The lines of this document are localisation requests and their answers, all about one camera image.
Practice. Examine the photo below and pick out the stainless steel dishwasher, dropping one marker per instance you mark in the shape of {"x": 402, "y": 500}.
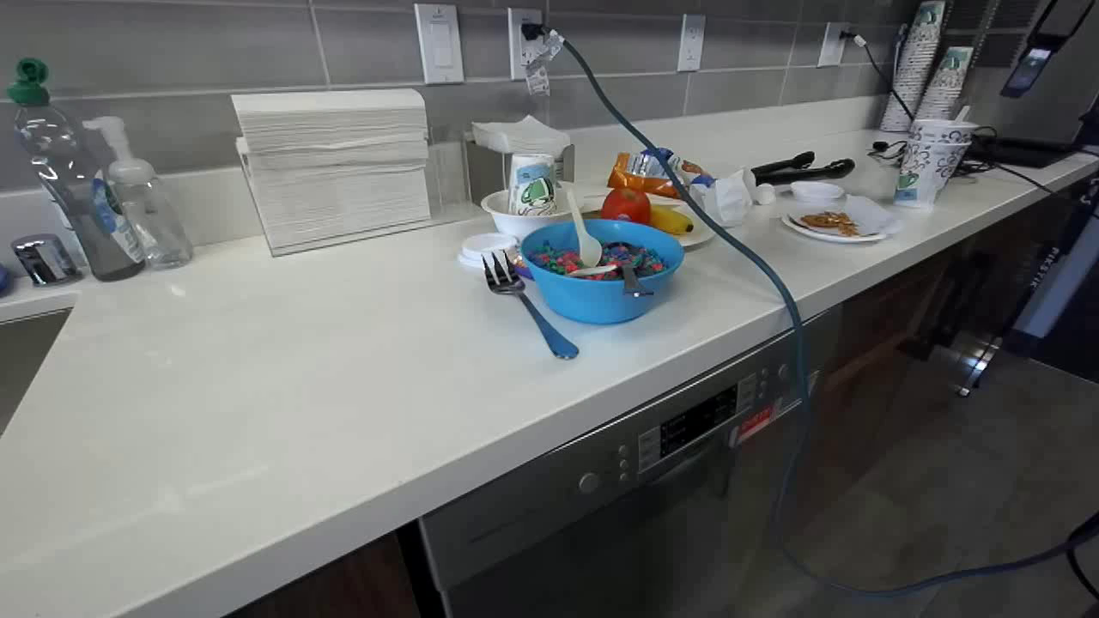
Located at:
{"x": 594, "y": 536}

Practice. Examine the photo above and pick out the blue plastic fork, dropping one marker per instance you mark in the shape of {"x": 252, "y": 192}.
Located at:
{"x": 544, "y": 328}

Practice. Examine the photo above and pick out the blue plastic bowl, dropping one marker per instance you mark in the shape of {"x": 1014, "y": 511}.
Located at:
{"x": 594, "y": 299}

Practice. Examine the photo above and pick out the colourful pieces in bowl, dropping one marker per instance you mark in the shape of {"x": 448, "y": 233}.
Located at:
{"x": 607, "y": 263}

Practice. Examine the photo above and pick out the white plastic spoon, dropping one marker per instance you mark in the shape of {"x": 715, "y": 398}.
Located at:
{"x": 590, "y": 246}

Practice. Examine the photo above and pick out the white plastic lid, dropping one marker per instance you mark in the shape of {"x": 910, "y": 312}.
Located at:
{"x": 482, "y": 249}

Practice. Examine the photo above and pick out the small white bowl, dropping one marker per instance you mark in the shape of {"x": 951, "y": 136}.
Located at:
{"x": 504, "y": 217}

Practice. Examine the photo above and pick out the red tomato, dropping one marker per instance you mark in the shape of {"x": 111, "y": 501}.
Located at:
{"x": 627, "y": 209}

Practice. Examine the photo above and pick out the small paper cup green print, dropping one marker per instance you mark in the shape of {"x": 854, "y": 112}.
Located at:
{"x": 535, "y": 184}

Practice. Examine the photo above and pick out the yellow banana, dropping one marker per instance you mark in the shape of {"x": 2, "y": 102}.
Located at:
{"x": 670, "y": 217}

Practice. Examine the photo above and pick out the orange snack bag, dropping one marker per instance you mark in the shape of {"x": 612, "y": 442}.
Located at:
{"x": 627, "y": 176}

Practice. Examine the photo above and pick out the white plate under fruit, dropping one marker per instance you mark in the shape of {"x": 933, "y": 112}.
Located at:
{"x": 697, "y": 237}

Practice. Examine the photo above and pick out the white wrapped packet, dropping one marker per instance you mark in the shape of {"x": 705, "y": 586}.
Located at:
{"x": 727, "y": 198}

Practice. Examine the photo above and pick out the red dirty magnet sign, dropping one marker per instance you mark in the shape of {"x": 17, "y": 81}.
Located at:
{"x": 761, "y": 423}

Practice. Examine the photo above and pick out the white paper towel stack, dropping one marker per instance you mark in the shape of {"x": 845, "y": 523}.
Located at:
{"x": 332, "y": 174}

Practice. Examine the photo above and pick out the brown snack food pile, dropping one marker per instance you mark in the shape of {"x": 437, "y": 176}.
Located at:
{"x": 829, "y": 226}

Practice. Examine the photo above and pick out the white plate with food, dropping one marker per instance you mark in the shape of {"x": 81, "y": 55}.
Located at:
{"x": 872, "y": 217}

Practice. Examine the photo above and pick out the narrow dark wood cabinet door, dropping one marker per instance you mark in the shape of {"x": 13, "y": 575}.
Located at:
{"x": 354, "y": 586}

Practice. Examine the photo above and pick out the wide dark wood cabinet door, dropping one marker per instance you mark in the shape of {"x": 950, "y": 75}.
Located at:
{"x": 881, "y": 379}

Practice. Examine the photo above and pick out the clear glass jar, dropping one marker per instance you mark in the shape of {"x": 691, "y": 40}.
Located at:
{"x": 881, "y": 176}

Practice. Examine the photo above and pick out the large white paper cup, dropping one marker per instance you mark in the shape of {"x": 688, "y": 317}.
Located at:
{"x": 933, "y": 166}

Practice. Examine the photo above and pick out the clear pump soap dispenser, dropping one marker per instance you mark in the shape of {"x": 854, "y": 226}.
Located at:
{"x": 149, "y": 217}

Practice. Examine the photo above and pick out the tall paper cup sleeve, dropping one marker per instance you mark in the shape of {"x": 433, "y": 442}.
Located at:
{"x": 916, "y": 71}

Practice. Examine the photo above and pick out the clear dish soap bottle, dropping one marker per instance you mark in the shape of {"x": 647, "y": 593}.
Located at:
{"x": 70, "y": 184}

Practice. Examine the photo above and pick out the kitchen sink basin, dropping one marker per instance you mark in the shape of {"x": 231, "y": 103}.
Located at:
{"x": 23, "y": 362}

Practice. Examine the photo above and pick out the white wall outlet plate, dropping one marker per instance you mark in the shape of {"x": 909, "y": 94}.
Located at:
{"x": 691, "y": 41}
{"x": 831, "y": 47}
{"x": 516, "y": 55}

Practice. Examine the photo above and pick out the white light switch plate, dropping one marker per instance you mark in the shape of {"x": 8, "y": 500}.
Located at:
{"x": 437, "y": 41}

